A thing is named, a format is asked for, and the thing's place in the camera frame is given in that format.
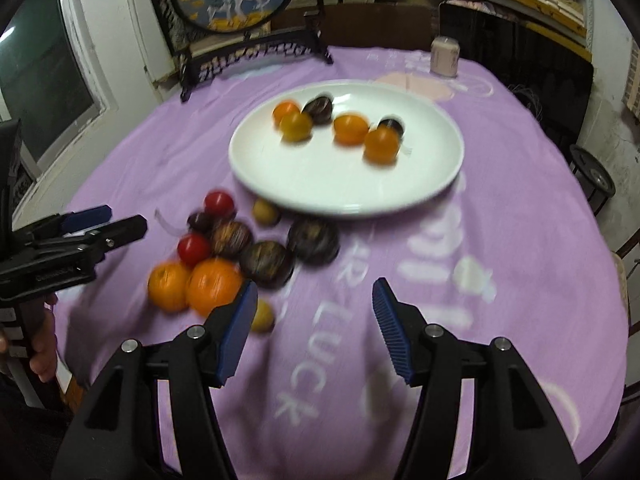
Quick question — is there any small dark purple passion fruit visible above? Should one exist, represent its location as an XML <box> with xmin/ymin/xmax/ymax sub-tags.
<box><xmin>377</xmin><ymin>116</ymin><xmax>406</xmax><ymax>140</ymax></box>

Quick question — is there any white framed window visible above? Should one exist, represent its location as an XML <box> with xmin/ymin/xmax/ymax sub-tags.
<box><xmin>0</xmin><ymin>0</ymin><xmax>109</xmax><ymax>173</ymax></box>

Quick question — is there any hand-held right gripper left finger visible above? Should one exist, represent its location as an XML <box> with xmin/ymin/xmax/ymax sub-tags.
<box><xmin>51</xmin><ymin>280</ymin><xmax>259</xmax><ymax>480</ymax></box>

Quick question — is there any person's left hand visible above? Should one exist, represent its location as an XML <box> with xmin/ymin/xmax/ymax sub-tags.
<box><xmin>27</xmin><ymin>294</ymin><xmax>59</xmax><ymax>384</ymax></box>

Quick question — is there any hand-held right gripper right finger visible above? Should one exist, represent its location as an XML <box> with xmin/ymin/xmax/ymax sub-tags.
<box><xmin>371</xmin><ymin>277</ymin><xmax>583</xmax><ymax>480</ymax></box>

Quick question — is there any small orange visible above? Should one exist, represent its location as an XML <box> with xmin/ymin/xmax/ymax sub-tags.
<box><xmin>363</xmin><ymin>127</ymin><xmax>402</xmax><ymax>165</ymax></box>
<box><xmin>332</xmin><ymin>114</ymin><xmax>369</xmax><ymax>146</ymax></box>
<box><xmin>272</xmin><ymin>101</ymin><xmax>301</xmax><ymax>127</ymax></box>

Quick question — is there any wooden chair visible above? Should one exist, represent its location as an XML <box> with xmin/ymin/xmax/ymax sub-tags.
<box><xmin>611</xmin><ymin>230</ymin><xmax>640</xmax><ymax>343</ymax></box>

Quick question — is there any small yellow fruit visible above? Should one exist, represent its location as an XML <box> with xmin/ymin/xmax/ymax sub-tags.
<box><xmin>250</xmin><ymin>300</ymin><xmax>276</xmax><ymax>333</ymax></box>
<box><xmin>251</xmin><ymin>198</ymin><xmax>281</xmax><ymax>227</ymax></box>

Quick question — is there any small yellow-orange fruit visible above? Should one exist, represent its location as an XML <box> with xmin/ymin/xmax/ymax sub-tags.
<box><xmin>279</xmin><ymin>112</ymin><xmax>314</xmax><ymax>143</ymax></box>

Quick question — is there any purple printed tablecloth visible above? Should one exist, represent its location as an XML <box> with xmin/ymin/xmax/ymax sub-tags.
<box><xmin>52</xmin><ymin>45</ymin><xmax>629</xmax><ymax>480</ymax></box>

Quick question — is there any small dark purple plum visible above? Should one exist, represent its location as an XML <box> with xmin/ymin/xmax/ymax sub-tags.
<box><xmin>186</xmin><ymin>211</ymin><xmax>215</xmax><ymax>234</ymax></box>

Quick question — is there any white round plate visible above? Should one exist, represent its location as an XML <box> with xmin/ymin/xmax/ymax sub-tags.
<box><xmin>228</xmin><ymin>80</ymin><xmax>464</xmax><ymax>219</ymax></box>

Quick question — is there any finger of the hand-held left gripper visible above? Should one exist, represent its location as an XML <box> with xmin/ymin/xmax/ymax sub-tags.
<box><xmin>35</xmin><ymin>214</ymin><xmax>149</xmax><ymax>263</ymax></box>
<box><xmin>17</xmin><ymin>205</ymin><xmax>113</xmax><ymax>241</ymax></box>

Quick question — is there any large orange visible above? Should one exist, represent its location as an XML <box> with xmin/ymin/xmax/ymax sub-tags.
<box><xmin>147</xmin><ymin>261</ymin><xmax>192</xmax><ymax>312</ymax></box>
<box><xmin>186</xmin><ymin>259</ymin><xmax>245</xmax><ymax>318</ymax></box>

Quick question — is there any black round stool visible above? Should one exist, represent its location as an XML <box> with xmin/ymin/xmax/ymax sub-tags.
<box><xmin>569</xmin><ymin>143</ymin><xmax>617</xmax><ymax>217</ymax></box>

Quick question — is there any red tomato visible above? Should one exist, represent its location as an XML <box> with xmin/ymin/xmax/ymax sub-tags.
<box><xmin>177</xmin><ymin>234</ymin><xmax>212</xmax><ymax>268</ymax></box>
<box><xmin>203</xmin><ymin>190</ymin><xmax>236</xmax><ymax>219</ymax></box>

